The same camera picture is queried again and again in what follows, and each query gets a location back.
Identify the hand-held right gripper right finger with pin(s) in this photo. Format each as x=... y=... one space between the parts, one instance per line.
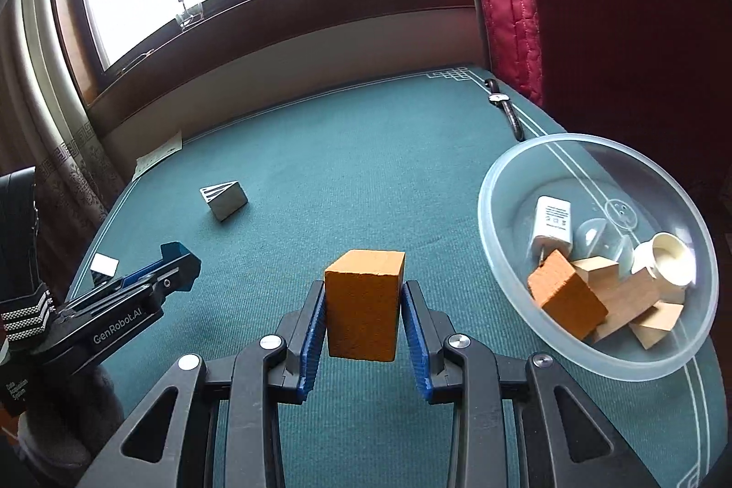
x=417 y=345

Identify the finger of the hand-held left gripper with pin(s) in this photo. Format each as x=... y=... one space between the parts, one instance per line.
x=131 y=291
x=180 y=259

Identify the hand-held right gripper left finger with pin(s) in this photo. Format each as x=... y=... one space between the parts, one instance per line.
x=311 y=345

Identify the orange cuboid block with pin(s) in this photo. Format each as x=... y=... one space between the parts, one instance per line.
x=363 y=305

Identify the orange wedge block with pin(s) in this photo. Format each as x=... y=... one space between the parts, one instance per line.
x=566 y=302

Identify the clear plastic bowl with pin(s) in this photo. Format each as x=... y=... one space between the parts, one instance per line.
x=503 y=213

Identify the white charger plug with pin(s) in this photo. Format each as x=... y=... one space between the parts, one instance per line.
x=552 y=228

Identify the light wooden block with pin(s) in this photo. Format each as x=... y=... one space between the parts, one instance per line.
x=597 y=268
x=657 y=325

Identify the brown wooden block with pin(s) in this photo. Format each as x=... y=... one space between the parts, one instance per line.
x=626 y=305

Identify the cream round jar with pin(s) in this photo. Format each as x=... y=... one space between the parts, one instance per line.
x=666 y=259

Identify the person's left forearm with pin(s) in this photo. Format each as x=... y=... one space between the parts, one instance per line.
x=17 y=236

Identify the small white block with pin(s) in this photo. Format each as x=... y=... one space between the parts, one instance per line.
x=104 y=265

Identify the grey triangular block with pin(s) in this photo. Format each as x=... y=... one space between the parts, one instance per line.
x=225 y=199

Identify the paper card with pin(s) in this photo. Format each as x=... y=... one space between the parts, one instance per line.
x=157 y=153

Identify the beige patterned curtain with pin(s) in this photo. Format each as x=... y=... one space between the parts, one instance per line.
x=63 y=133

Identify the small glass clip holder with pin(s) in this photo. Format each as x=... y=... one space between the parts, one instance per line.
x=187 y=13

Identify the black wristwatch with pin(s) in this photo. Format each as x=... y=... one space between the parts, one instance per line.
x=506 y=108

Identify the red quilted curtain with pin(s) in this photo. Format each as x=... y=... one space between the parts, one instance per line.
x=600 y=8

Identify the wooden window frame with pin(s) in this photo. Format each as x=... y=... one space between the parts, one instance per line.
x=286 y=2

